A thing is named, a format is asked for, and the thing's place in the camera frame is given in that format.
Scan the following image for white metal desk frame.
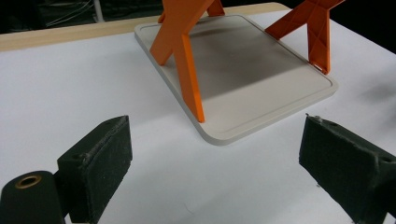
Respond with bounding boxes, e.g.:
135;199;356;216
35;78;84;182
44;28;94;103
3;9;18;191
92;0;106;23

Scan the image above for beige two-tier shoe rack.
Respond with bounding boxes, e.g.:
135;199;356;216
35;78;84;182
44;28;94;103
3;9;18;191
134;0;340;147

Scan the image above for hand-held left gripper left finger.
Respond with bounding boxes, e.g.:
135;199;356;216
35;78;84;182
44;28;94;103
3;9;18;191
56;115;134;224

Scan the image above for white table cloth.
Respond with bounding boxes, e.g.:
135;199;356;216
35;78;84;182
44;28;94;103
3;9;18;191
0;8;396;224

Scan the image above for floor cables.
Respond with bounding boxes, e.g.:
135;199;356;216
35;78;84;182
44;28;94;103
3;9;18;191
46;0;95;28

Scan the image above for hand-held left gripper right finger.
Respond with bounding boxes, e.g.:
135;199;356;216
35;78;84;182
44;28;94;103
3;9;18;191
298;113;396;224

